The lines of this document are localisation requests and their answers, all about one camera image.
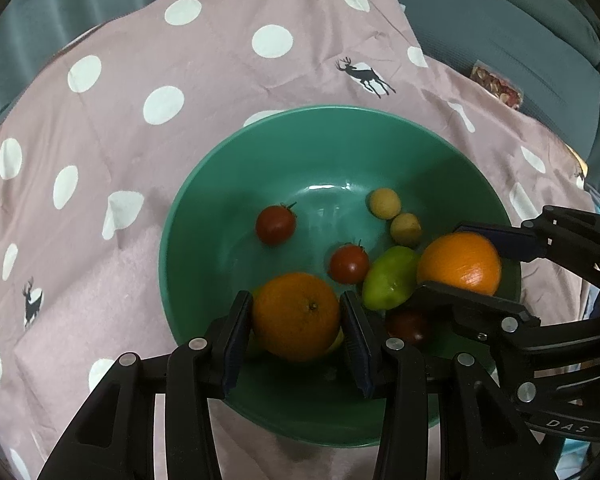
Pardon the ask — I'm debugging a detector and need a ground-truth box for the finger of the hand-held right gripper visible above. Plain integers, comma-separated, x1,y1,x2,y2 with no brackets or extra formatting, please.
412,281,600,406
452,205,600,288

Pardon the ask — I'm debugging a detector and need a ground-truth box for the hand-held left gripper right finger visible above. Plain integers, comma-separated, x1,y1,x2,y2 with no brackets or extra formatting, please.
339,290,558,480

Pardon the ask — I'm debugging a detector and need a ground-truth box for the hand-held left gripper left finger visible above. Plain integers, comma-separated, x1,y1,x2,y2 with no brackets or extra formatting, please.
37,290,254,480

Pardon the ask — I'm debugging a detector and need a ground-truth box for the orange mandarin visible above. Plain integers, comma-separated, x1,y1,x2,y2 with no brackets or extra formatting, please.
416,233,502,296
252,272,342,362

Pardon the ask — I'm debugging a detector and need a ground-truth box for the red cherry tomato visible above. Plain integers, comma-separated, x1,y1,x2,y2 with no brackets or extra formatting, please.
256,203,297,247
387,310,431,345
329,242,371,283

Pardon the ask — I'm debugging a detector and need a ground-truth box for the green plastic bowl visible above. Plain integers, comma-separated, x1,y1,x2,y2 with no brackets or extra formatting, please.
158,105,523,448

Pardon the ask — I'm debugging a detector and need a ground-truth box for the tan longan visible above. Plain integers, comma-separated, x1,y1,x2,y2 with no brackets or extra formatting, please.
390,212,423,247
369,187,399,219

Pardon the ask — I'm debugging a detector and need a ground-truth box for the clear snack packet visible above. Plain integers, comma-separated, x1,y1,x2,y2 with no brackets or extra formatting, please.
469,60,525,109

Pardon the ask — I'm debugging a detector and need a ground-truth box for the grey sofa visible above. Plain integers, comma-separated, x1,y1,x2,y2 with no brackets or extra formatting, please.
395,0,600,241

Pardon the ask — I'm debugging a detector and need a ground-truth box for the pink polka-dot blanket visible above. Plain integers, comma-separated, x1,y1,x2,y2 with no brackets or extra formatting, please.
0,0,600,480

